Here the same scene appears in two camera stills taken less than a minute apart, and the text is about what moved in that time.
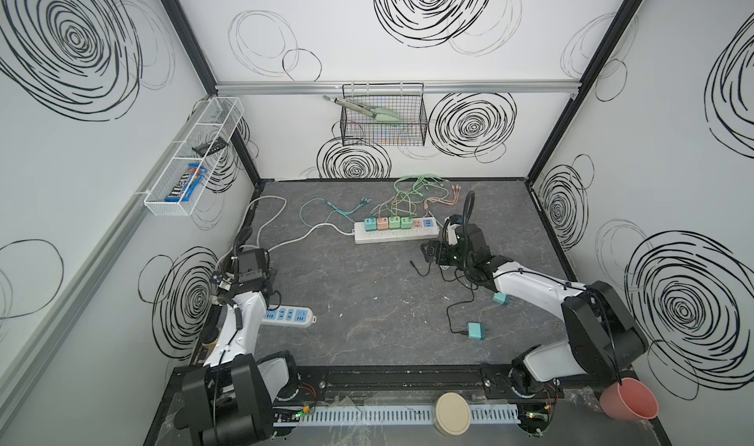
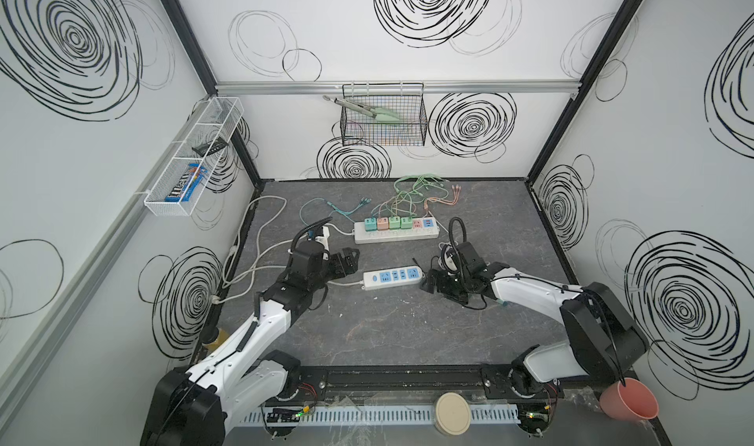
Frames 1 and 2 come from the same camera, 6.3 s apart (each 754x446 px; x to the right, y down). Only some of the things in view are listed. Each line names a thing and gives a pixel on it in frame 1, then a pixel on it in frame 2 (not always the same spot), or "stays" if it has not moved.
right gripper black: [429, 253] to [441, 285]
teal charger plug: [370, 224] stays
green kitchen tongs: [379, 113] stays
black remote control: [210, 146] stays
